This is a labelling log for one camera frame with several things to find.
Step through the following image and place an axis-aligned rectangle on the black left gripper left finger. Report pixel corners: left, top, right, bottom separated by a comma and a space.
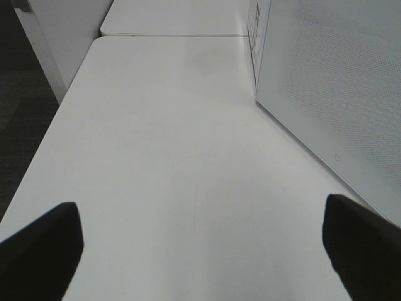
1, 202, 84, 300

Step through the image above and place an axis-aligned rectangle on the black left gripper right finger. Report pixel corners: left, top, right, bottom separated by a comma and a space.
322, 194, 400, 300

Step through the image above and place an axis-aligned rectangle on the white microwave door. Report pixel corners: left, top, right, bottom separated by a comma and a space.
256, 1, 400, 224

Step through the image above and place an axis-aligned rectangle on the white microwave oven body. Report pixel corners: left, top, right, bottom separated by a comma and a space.
247, 0, 271, 87

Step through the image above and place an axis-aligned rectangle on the white adjacent table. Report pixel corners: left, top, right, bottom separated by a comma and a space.
100, 0, 249, 36

